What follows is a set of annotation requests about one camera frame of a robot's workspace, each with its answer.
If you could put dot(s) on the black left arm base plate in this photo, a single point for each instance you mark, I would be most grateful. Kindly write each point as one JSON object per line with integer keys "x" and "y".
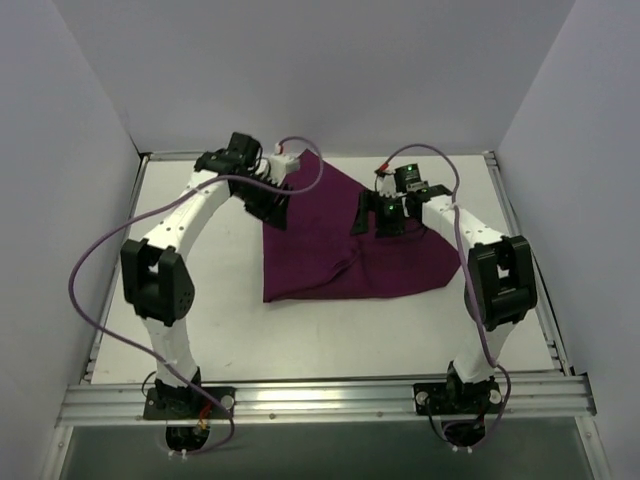
{"x": 162, "y": 409}

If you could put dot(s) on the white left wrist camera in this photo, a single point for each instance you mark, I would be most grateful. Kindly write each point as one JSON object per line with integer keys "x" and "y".
{"x": 280, "y": 165}

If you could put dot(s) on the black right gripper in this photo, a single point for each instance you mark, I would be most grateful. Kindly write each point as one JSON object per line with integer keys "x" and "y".
{"x": 379, "y": 220}

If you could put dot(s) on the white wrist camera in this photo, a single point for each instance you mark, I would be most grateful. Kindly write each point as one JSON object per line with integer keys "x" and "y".
{"x": 280, "y": 165}
{"x": 385, "y": 184}

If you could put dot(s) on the purple surgical cloth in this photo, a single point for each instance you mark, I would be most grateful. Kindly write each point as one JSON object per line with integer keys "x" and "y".
{"x": 317, "y": 258}

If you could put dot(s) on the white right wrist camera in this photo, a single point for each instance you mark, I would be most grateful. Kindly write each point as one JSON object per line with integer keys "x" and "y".
{"x": 385, "y": 184}

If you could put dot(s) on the aluminium front rail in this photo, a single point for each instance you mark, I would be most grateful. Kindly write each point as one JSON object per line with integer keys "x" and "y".
{"x": 529, "y": 395}

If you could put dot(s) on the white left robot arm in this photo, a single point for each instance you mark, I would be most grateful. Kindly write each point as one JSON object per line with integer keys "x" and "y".
{"x": 155, "y": 277}

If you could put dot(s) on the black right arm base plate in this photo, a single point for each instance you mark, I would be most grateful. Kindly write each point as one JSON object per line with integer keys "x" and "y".
{"x": 449, "y": 398}

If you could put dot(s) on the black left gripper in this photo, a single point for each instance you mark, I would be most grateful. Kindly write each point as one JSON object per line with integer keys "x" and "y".
{"x": 265, "y": 201}

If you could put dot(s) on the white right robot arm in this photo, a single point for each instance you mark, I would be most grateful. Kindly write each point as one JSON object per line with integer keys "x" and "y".
{"x": 500, "y": 287}

